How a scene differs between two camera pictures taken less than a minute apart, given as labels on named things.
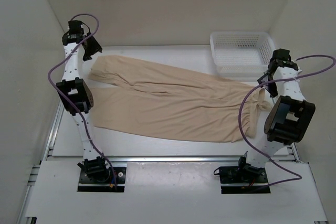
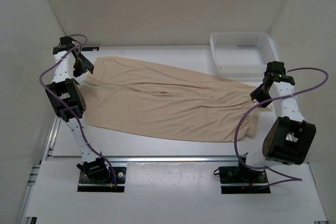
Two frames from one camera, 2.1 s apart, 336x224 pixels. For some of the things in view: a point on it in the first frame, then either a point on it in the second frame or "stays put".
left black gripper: (94, 47) to (86, 66)
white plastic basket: (242, 53) stays put
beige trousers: (171, 102) stays put
